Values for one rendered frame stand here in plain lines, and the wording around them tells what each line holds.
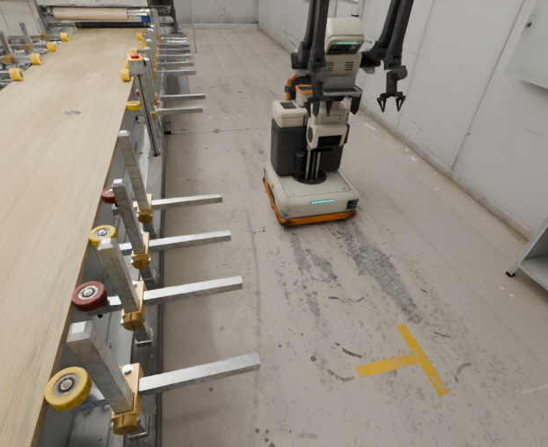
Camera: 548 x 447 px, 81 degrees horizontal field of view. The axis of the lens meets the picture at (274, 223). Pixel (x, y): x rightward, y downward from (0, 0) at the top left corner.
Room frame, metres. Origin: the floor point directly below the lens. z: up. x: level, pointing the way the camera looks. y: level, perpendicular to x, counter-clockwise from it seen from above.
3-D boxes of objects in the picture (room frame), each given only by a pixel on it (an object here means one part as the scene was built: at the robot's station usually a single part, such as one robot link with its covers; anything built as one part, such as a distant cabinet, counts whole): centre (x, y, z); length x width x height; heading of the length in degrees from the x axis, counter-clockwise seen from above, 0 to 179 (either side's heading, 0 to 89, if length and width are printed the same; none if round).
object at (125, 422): (0.31, 0.32, 0.82); 0.14 x 0.06 x 0.05; 16
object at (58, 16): (4.58, 2.09, 1.05); 1.43 x 0.12 x 0.12; 106
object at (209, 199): (1.08, 0.44, 0.82); 0.43 x 0.03 x 0.04; 106
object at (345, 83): (1.99, -0.34, 0.99); 0.28 x 0.16 x 0.22; 105
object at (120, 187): (0.77, 0.45, 0.87); 0.04 x 0.04 x 0.48; 16
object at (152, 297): (0.60, 0.30, 0.84); 0.43 x 0.03 x 0.04; 106
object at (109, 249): (0.53, 0.38, 0.87); 0.04 x 0.04 x 0.48; 16
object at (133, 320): (0.55, 0.38, 0.84); 0.14 x 0.06 x 0.05; 16
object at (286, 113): (2.36, -0.24, 0.59); 0.55 x 0.34 x 0.83; 105
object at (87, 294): (0.54, 0.49, 0.85); 0.08 x 0.08 x 0.11
